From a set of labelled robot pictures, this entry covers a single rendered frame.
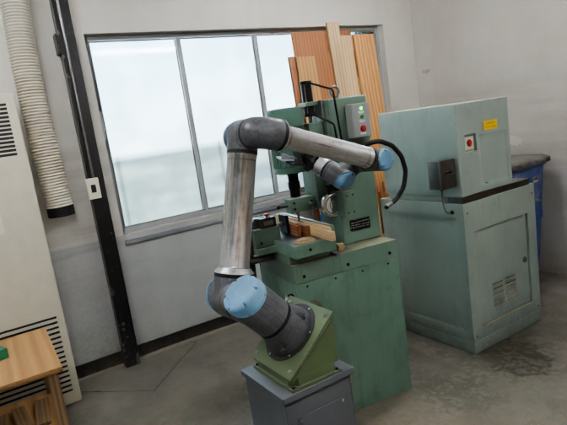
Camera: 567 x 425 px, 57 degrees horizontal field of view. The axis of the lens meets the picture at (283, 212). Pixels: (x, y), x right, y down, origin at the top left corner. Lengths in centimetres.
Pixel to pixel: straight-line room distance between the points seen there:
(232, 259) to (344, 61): 277
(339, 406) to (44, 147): 220
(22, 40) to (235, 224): 190
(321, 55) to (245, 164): 244
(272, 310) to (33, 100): 205
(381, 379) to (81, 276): 196
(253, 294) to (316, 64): 275
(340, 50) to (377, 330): 245
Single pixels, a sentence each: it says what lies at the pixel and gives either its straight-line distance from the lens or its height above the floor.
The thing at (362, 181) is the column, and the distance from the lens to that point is 261.
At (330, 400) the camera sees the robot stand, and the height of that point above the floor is 46.
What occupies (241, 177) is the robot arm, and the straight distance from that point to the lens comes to 191.
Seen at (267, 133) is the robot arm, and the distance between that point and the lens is 184.
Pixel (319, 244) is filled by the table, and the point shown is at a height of 89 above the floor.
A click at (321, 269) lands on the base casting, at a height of 75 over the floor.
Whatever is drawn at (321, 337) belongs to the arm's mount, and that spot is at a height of 70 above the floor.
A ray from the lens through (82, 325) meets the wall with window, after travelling 365.
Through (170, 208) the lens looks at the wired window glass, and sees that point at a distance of 375.
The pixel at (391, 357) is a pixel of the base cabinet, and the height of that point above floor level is 21.
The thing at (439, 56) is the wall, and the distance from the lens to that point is 488.
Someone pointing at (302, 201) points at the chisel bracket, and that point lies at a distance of 254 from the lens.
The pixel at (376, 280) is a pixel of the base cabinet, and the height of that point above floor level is 62.
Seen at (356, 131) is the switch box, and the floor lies 135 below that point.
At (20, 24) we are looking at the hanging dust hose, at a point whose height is 218.
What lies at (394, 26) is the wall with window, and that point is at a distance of 495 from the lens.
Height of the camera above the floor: 144
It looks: 10 degrees down
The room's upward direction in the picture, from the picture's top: 8 degrees counter-clockwise
